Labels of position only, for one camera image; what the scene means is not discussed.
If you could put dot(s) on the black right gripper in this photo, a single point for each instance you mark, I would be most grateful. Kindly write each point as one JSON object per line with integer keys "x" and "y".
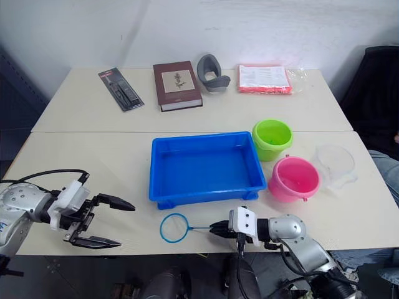
{"x": 233, "y": 235}

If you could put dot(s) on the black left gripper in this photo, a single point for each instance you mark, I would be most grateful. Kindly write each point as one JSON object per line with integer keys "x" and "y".
{"x": 78, "y": 218}

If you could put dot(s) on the blue hoop fishing net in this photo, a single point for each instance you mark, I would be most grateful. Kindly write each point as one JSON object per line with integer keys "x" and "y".
{"x": 189, "y": 229}

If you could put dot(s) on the clear plastic measuring cup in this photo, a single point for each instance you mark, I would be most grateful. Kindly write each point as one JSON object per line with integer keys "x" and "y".
{"x": 349, "y": 174}

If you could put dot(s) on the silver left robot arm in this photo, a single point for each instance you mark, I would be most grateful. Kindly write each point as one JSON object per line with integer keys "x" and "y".
{"x": 18, "y": 199}

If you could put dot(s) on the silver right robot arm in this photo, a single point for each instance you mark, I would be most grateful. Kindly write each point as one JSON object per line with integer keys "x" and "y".
{"x": 290, "y": 229}

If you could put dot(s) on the blue plastic tub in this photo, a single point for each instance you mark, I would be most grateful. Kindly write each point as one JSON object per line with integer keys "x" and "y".
{"x": 202, "y": 168}

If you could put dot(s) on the pink plastic bucket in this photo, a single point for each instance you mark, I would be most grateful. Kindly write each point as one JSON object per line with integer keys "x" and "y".
{"x": 280, "y": 190}

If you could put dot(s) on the green plastic bucket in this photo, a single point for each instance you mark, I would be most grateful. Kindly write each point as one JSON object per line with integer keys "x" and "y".
{"x": 268, "y": 152}

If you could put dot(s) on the dark rounded shape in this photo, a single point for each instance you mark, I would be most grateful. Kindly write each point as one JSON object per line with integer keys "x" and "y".
{"x": 249, "y": 280}
{"x": 168, "y": 283}

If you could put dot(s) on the black blister pack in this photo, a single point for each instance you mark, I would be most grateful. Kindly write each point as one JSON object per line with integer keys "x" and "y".
{"x": 121, "y": 90}

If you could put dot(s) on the brown hardcover book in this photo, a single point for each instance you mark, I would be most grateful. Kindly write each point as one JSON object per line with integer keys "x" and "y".
{"x": 177, "y": 81}

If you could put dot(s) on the dark grey cabinet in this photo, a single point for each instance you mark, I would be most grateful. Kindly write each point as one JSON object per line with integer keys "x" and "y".
{"x": 18, "y": 93}

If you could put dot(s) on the orange packet with paper sheet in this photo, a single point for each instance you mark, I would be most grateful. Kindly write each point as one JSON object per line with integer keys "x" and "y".
{"x": 265, "y": 78}

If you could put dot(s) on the clear plastic bag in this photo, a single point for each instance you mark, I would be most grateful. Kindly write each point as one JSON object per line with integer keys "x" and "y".
{"x": 297, "y": 74}

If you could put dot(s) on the person in blue jeans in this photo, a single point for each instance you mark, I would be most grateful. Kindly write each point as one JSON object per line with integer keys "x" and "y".
{"x": 386, "y": 174}

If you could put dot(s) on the black office chair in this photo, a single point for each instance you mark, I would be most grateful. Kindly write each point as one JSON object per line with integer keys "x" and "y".
{"x": 374, "y": 93}

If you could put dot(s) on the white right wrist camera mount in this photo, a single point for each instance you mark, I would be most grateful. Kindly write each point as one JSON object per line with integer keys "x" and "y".
{"x": 246, "y": 222}

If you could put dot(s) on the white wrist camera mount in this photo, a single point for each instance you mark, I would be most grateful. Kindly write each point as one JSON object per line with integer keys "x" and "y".
{"x": 246, "y": 222}
{"x": 70, "y": 196}

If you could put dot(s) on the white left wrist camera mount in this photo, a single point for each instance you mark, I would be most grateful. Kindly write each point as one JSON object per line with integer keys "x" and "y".
{"x": 70, "y": 196}

